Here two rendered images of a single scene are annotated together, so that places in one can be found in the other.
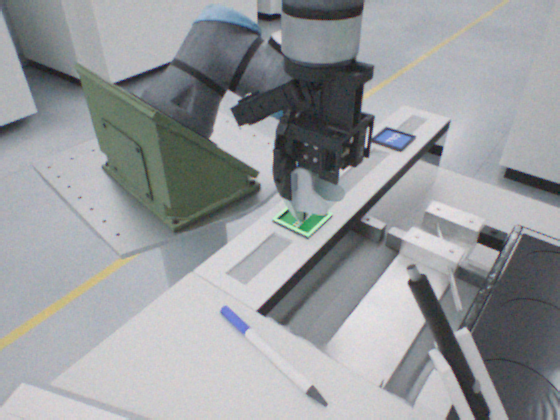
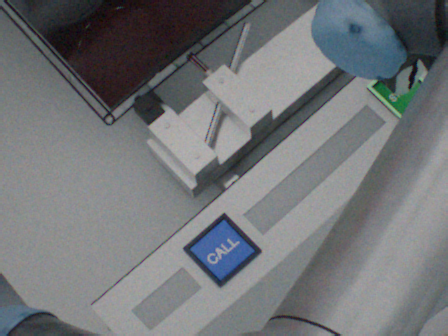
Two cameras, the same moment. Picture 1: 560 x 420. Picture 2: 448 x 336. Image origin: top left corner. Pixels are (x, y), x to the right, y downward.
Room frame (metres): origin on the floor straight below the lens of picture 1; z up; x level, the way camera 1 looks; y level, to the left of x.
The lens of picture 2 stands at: (0.93, -0.06, 1.87)
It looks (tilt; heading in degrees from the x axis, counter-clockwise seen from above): 67 degrees down; 201
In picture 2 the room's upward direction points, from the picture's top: 11 degrees counter-clockwise
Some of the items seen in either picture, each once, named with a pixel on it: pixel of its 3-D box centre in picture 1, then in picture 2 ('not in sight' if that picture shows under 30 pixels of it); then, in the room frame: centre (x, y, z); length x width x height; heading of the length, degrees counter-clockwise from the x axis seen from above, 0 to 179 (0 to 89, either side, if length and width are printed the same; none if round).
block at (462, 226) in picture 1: (452, 221); (183, 145); (0.52, -0.26, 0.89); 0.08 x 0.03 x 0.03; 53
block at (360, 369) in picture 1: (341, 375); not in sight; (0.27, -0.06, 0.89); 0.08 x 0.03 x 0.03; 53
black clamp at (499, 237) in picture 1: (492, 237); (149, 110); (0.49, -0.31, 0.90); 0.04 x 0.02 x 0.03; 53
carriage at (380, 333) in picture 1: (404, 298); (287, 71); (0.40, -0.16, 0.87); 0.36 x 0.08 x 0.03; 143
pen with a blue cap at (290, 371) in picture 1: (270, 352); not in sight; (0.24, 0.01, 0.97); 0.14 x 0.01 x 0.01; 43
